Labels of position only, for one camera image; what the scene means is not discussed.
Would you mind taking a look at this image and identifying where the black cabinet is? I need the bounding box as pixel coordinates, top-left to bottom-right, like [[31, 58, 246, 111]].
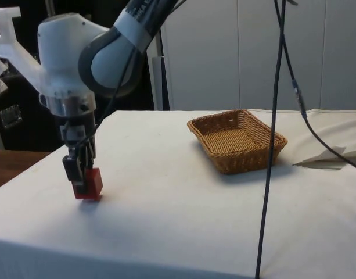
[[0, 0, 156, 151]]

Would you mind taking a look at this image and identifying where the red cube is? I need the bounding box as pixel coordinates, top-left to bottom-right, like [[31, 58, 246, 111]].
[[73, 167, 104, 202]]

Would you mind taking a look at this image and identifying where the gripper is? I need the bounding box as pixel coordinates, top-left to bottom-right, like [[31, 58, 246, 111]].
[[60, 112, 96, 195]]

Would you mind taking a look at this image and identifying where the wicker basket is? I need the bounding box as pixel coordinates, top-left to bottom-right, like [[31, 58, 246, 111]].
[[186, 109, 289, 176]]

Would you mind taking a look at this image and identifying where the pale locker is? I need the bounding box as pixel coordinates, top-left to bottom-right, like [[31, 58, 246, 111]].
[[147, 0, 323, 112], [321, 0, 356, 111]]

